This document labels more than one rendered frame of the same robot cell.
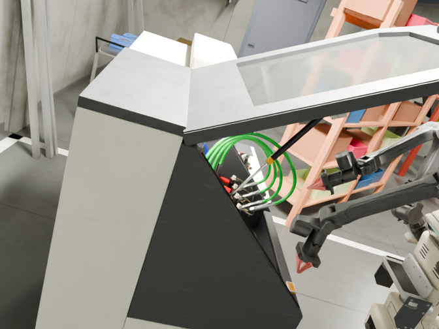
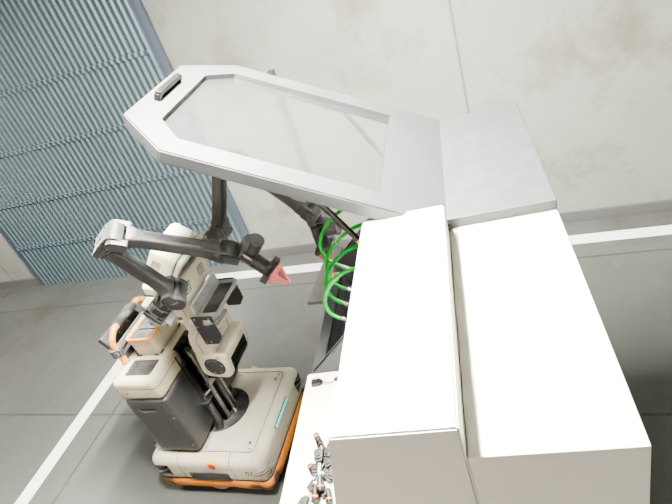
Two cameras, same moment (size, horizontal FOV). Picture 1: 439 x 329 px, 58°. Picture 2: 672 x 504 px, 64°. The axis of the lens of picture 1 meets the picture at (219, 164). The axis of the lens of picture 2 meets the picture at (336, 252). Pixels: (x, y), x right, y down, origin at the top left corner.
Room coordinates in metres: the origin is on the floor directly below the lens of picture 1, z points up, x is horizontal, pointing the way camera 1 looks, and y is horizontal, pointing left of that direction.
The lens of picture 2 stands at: (2.85, 0.60, 2.28)
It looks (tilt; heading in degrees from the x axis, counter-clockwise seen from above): 32 degrees down; 210
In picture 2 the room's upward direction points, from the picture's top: 20 degrees counter-clockwise
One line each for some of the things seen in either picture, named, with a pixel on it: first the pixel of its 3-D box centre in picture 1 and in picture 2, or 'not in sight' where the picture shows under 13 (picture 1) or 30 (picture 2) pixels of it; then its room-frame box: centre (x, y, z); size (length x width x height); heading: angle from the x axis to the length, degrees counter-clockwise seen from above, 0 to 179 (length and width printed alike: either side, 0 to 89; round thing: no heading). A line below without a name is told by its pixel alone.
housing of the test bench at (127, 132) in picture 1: (119, 205); (529, 396); (1.62, 0.39, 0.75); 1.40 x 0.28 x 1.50; 12
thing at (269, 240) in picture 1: (271, 265); (335, 326); (1.42, -0.36, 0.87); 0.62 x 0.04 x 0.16; 12
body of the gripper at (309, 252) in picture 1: (311, 247); (322, 241); (1.21, -0.41, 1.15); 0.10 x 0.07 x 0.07; 11
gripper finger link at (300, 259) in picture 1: (302, 260); not in sight; (1.22, -0.41, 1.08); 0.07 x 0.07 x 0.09; 11
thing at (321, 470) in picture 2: (244, 158); (318, 467); (2.12, -0.13, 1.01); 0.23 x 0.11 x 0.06; 12
